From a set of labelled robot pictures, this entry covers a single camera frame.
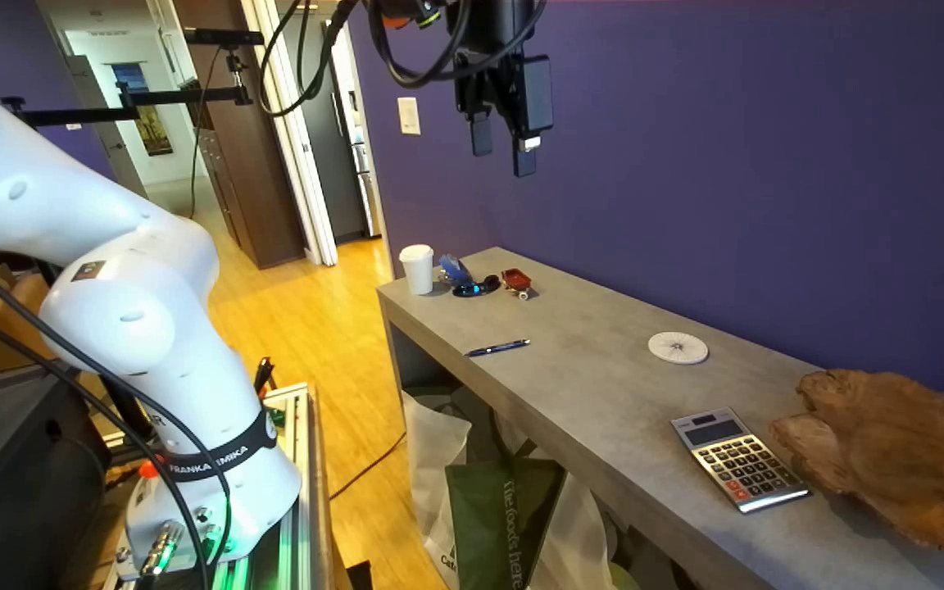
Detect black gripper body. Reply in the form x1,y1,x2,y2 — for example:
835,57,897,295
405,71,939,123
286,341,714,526
456,0,550,117

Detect blue pen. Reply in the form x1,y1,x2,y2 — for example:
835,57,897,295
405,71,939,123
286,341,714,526
467,341,529,359

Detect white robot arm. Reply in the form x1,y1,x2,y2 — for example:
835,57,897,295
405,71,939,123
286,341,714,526
0,105,301,571

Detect red small object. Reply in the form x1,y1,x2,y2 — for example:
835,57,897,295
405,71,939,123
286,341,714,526
503,270,533,299

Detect blue tape roll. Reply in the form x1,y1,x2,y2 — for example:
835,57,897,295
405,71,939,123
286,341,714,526
439,255,472,290

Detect white paper cup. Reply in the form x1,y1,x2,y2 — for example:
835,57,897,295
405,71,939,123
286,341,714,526
400,243,433,295

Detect black sunglasses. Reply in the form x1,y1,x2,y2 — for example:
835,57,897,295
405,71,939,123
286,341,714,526
453,276,503,299

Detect dark wooden door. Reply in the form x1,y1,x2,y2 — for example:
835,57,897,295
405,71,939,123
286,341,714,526
174,0,304,270

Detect white round disc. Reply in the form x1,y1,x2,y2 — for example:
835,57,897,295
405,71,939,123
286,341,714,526
649,330,707,366

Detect white plastic bag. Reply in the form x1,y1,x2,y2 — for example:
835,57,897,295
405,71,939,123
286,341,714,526
404,397,472,585

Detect green shopping bag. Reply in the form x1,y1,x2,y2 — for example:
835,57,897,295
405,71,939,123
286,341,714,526
447,459,565,590

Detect grey calculator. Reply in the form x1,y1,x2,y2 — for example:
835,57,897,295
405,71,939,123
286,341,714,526
673,412,811,515

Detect black cabinet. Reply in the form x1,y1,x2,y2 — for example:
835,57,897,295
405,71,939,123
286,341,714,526
0,372,106,590

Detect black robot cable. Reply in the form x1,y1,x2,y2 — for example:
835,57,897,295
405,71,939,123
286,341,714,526
255,0,550,123

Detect white light switch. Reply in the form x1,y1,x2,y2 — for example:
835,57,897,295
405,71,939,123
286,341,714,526
397,94,422,139

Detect black camera stand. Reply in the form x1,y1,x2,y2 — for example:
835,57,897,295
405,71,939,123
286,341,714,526
0,28,266,128

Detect framed wall picture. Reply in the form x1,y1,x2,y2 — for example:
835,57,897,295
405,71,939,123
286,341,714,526
110,62,174,159

